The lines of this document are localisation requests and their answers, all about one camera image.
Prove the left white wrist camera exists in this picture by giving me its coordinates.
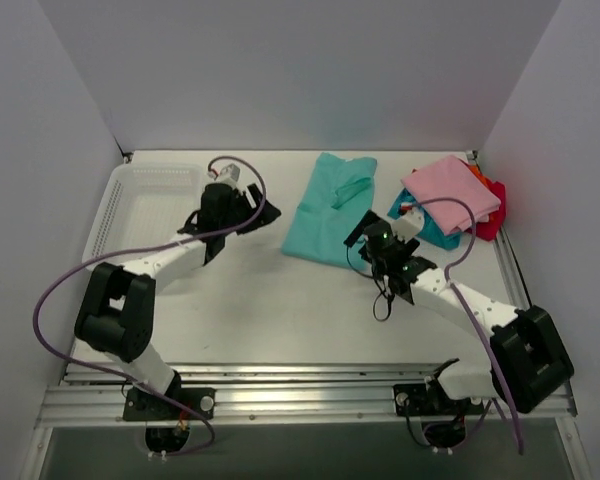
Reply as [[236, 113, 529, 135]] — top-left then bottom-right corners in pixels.
[[207, 163, 241, 189]]

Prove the red folded t-shirt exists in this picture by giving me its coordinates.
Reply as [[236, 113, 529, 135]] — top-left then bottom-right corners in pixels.
[[476, 179, 507, 242]]

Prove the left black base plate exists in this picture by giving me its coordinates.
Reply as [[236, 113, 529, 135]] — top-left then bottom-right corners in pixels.
[[122, 387, 216, 422]]

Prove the blue folded t-shirt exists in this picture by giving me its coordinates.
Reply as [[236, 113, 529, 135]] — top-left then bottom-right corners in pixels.
[[387, 189, 462, 251]]

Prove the teal green t-shirt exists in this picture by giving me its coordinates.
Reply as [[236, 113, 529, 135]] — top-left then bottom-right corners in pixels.
[[281, 152, 377, 271]]

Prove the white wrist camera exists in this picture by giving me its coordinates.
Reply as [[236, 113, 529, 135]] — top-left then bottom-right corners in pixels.
[[207, 163, 241, 189], [391, 206, 425, 242]]

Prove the pink folded t-shirt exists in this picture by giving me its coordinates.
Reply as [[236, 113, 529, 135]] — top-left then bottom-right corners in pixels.
[[402, 155, 501, 235]]

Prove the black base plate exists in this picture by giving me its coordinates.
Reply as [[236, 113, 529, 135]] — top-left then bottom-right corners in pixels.
[[392, 383, 485, 417], [122, 387, 216, 422]]

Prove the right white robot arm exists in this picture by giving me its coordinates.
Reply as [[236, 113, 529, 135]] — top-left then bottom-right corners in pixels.
[[344, 211, 575, 414]]

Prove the white plastic basket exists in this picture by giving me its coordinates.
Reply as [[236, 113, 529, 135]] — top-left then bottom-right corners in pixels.
[[82, 162, 208, 261]]

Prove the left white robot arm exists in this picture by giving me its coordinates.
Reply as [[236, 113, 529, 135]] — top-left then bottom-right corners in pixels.
[[74, 182, 281, 419]]

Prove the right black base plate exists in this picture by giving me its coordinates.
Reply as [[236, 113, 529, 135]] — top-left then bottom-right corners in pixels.
[[392, 383, 485, 417]]

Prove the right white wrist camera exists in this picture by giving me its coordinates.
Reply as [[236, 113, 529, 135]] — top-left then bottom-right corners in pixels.
[[391, 206, 425, 242]]

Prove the aluminium rail frame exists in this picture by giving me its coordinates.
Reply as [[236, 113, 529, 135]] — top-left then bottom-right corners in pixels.
[[32, 150, 579, 430]]

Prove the right black thin cable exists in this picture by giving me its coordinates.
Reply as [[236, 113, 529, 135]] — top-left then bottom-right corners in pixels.
[[346, 244, 396, 323]]

